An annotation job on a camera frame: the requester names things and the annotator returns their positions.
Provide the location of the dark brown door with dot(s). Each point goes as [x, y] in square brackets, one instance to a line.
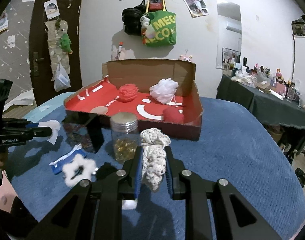
[40, 30]

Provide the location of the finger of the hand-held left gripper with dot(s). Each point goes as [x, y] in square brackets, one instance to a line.
[33, 125]
[42, 131]

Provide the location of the white paper sachet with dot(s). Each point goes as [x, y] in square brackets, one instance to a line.
[53, 127]

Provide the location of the red box in tote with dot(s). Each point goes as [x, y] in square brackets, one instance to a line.
[156, 3]

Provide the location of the coral mesh bath pouf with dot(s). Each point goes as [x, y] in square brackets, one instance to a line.
[127, 93]

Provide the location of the hanging door organizer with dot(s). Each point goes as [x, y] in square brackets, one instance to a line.
[53, 45]

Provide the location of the white cabinet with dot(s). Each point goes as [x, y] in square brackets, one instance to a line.
[302, 55]

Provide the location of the person's left forearm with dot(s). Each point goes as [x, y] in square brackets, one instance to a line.
[7, 197]

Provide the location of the photo wall poster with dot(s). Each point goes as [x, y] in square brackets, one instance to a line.
[195, 6]

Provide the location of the white cloth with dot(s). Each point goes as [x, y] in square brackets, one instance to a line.
[129, 204]

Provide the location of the glass jar with gold capsules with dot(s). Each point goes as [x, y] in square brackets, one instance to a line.
[123, 140]

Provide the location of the light blue blanket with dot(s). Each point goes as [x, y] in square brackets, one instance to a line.
[50, 102]

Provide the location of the table with dark green cloth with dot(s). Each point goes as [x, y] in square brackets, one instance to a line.
[267, 107]

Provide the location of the patterned suitcase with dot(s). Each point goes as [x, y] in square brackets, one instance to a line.
[301, 27]

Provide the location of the white fluffy scrunchie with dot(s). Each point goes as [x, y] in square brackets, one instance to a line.
[67, 170]

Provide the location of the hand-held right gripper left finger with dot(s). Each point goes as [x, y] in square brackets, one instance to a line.
[138, 172]

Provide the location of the clutter of cosmetics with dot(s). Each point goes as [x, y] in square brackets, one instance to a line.
[247, 80]

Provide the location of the wall mirror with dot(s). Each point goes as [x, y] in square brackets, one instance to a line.
[228, 35]

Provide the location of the green plush frog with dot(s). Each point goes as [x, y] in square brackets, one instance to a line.
[65, 42]

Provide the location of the paper sheet on door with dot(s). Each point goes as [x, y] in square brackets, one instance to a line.
[51, 8]

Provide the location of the blue packet with white ribbon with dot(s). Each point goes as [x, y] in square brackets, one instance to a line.
[58, 167]

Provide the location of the white mesh bath pouf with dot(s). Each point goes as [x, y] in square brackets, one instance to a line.
[163, 90]

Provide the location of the red plush with white label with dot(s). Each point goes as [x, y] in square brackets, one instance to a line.
[172, 115]

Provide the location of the dark glossy box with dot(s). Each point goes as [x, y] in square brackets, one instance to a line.
[95, 132]

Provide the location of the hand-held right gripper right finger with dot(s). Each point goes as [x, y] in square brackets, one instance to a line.
[168, 172]

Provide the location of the clear plastic bag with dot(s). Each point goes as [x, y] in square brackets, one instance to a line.
[61, 78]

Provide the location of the black scrunchie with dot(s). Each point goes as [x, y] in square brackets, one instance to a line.
[106, 170]

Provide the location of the mop pole with orange grip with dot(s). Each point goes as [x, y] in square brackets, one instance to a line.
[120, 50]

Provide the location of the cardboard box with red lining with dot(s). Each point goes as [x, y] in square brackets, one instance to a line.
[147, 75]

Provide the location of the small pink plush toy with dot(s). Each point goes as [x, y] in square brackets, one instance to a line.
[185, 57]

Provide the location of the beige round pad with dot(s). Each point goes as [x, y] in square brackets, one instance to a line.
[99, 110]

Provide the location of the green tote bag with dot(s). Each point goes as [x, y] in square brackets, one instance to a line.
[162, 30]

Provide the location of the black bag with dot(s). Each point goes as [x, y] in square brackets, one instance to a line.
[131, 20]

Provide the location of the person's left hand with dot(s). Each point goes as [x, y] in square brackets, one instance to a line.
[0, 163]

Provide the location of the cream crochet scrunchie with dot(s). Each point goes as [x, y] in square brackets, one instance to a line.
[153, 160]

